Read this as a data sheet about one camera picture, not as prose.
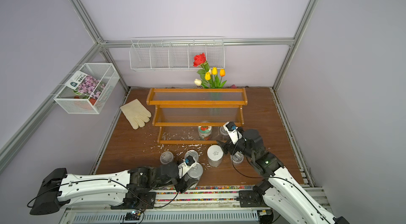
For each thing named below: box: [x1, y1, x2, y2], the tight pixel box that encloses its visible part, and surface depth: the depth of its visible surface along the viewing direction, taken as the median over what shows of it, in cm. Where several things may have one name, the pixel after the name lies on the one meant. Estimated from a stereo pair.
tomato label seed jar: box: [197, 120, 213, 141], surface depth 90 cm
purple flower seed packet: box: [65, 70, 107, 100], surface depth 75 cm
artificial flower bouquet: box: [192, 52, 228, 89], surface depth 90 cm
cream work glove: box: [120, 98, 152, 130], surface depth 107 cm
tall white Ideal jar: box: [206, 144, 224, 168], surface depth 81 cm
